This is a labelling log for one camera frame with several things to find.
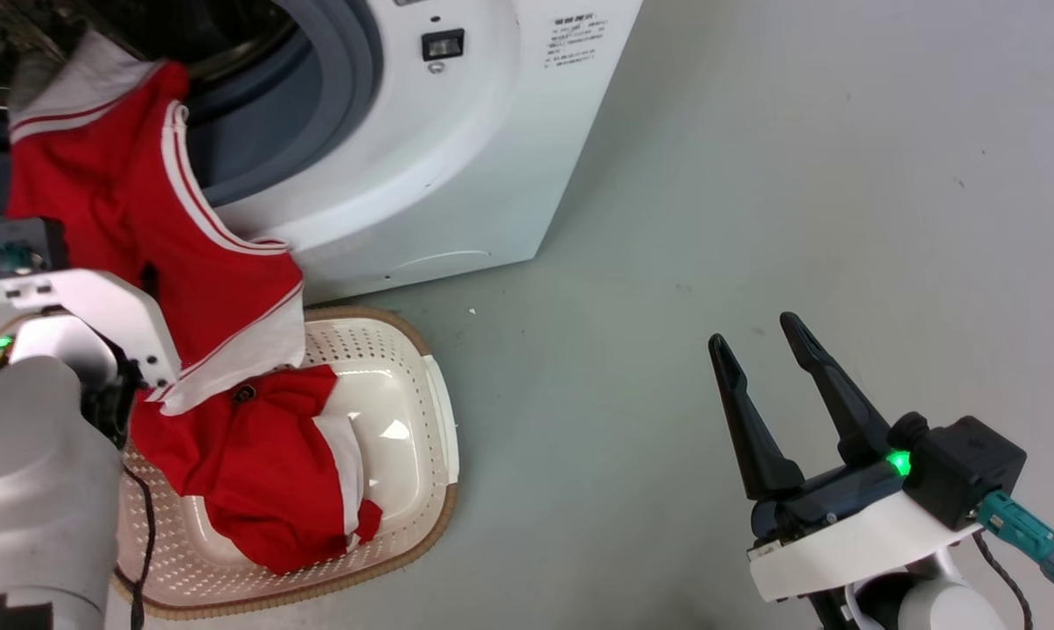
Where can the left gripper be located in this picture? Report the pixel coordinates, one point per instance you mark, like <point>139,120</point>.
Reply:
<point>98,306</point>

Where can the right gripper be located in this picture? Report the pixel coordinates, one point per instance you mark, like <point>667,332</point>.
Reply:
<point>841,542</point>

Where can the red and white garment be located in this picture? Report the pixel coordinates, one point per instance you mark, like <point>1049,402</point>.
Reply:
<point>229,472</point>

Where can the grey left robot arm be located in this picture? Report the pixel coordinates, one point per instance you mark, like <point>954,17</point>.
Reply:
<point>37,499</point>

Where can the steel washing machine drum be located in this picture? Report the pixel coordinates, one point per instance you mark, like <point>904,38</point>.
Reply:
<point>185,26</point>

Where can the cream perforated laundry basket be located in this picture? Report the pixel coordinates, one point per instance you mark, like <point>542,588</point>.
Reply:
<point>395,420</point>

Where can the grey rubber door gasket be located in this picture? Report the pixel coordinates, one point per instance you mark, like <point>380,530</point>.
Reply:
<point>317,105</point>

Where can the round white filter cover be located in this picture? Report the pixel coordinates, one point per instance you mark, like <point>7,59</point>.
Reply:
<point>443,261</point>

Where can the white front-load washing machine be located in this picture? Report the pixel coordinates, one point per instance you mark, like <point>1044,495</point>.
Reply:
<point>492,175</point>

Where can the black door latch socket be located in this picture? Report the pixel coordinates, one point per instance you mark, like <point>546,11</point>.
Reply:
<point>443,44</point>

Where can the printed text label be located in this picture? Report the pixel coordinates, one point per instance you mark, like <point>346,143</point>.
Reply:
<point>575,39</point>

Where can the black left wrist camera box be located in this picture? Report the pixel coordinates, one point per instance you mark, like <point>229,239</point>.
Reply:
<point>19,247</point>

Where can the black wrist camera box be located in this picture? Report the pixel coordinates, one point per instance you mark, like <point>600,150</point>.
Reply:
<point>19,247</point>
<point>964,468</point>

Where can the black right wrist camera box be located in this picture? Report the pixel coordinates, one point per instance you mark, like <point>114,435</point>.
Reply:
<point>964,468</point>

